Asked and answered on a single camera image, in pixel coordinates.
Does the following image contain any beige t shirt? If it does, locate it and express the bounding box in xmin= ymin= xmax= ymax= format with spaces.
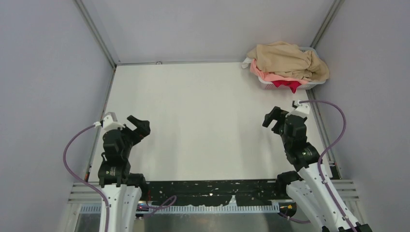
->
xmin=247 ymin=41 xmax=330 ymax=82

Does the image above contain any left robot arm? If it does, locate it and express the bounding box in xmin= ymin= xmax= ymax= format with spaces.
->
xmin=98 ymin=112 xmax=151 ymax=232

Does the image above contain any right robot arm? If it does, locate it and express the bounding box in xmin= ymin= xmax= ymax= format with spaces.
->
xmin=262 ymin=103 xmax=372 ymax=232

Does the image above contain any white laundry basket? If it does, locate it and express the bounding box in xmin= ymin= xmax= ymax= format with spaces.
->
xmin=258 ymin=47 xmax=325 ymax=90

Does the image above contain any red t shirt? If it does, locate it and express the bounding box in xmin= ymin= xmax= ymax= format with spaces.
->
xmin=272 ymin=80 xmax=302 ymax=94

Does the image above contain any pink t shirt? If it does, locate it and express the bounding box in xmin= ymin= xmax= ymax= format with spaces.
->
xmin=250 ymin=59 xmax=309 ymax=85

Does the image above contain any white cloth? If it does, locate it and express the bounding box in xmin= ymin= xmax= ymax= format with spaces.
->
xmin=241 ymin=57 xmax=253 ymax=69

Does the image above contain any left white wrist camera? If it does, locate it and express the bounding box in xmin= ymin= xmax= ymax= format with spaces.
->
xmin=93 ymin=112 xmax=125 ymax=131

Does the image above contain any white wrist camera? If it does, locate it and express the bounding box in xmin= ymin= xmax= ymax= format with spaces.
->
xmin=286 ymin=100 xmax=310 ymax=118
xmin=93 ymin=112 xmax=125 ymax=131

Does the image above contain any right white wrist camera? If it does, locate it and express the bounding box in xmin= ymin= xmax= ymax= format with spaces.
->
xmin=286 ymin=100 xmax=310 ymax=118

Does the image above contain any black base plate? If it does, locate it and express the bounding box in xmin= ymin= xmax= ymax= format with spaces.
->
xmin=141 ymin=179 xmax=290 ymax=206

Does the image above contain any white slotted cable duct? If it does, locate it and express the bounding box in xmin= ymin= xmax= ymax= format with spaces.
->
xmin=79 ymin=203 xmax=280 ymax=214

